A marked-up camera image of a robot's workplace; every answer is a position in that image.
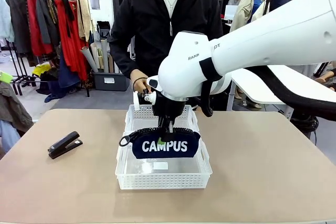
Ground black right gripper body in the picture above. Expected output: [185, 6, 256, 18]
[152, 93, 187, 120]

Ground navy CAMPUS zipper pouch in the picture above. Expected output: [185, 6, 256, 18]
[118, 126, 202, 159]

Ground black stapler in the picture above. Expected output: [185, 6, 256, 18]
[48, 131, 83, 159]

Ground person's right forearm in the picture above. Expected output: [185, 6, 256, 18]
[109, 37, 138, 79]

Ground person's right hand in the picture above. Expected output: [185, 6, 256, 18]
[130, 69, 150, 91]

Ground white perforated plastic basket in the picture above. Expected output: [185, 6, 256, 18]
[114, 131, 213, 190]
[124, 104, 200, 133]

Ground brown jacket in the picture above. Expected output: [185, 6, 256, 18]
[0, 81, 34, 133]

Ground yellow garment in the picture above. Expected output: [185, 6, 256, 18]
[31, 63, 51, 77]

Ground blue garment heap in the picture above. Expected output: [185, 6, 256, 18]
[44, 77, 81, 103]

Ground dark grey hanging jacket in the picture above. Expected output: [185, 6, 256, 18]
[6, 0, 32, 55]

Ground red hanging coat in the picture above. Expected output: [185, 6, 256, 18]
[27, 0, 53, 57]

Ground grey storage bin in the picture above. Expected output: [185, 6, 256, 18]
[92, 71, 131, 91]

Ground light blue hanging garment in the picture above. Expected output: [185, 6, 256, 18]
[0, 0, 15, 42]

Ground light blue jeans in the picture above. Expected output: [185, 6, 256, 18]
[0, 120, 21, 154]

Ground charcoal hanging jacket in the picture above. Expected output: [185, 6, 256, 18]
[36, 0, 60, 46]

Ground red hanging dress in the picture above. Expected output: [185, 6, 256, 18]
[54, 0, 90, 82]

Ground grey slanted paper roll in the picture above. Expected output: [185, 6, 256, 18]
[80, 46, 99, 73]

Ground person in black jacket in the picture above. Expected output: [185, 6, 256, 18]
[108, 0, 224, 111]

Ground tall grey paper roll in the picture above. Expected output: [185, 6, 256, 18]
[100, 38, 110, 74]

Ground white background table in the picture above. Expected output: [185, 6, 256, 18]
[227, 64, 336, 120]

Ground black hanging scarf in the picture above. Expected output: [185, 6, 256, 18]
[60, 0, 76, 38]

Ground white paper roll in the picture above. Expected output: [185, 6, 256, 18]
[90, 41, 104, 72]

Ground beige hanging garment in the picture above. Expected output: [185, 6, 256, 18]
[76, 0, 94, 42]

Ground black chair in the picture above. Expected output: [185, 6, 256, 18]
[96, 20, 112, 44]

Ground white laptop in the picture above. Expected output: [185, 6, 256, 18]
[224, 5, 242, 20]

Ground mannequin in beige trench coat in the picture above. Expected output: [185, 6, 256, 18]
[230, 0, 274, 33]

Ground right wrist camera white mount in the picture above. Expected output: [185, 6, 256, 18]
[133, 89, 158, 111]

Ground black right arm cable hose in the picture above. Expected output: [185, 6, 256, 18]
[198, 57, 336, 118]

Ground black cable pile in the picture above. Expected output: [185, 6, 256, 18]
[290, 108, 320, 133]

